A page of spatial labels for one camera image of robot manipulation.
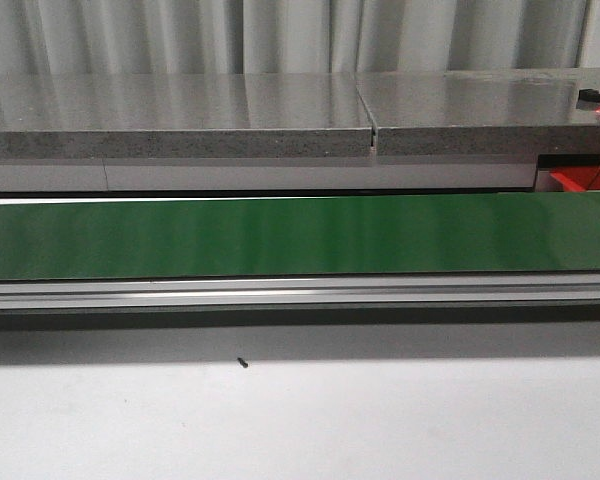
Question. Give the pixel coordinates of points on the aluminium conveyor side rail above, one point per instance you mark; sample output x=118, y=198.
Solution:
x=356, y=290

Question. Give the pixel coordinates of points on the grey stone slab left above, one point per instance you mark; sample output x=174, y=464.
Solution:
x=182, y=116

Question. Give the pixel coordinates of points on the green conveyor belt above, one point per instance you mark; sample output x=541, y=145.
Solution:
x=502, y=232

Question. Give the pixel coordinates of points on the red plastic bin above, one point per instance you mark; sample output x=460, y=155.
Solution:
x=577, y=179

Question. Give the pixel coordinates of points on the small electronic sensor module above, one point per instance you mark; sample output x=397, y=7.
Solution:
x=589, y=99

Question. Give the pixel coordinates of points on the grey stone slab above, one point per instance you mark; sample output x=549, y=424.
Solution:
x=182, y=116
x=528, y=112

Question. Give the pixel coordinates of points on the white curtain backdrop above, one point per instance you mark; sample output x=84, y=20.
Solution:
x=170, y=37

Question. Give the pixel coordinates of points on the grey stone slab right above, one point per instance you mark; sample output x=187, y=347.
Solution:
x=528, y=112

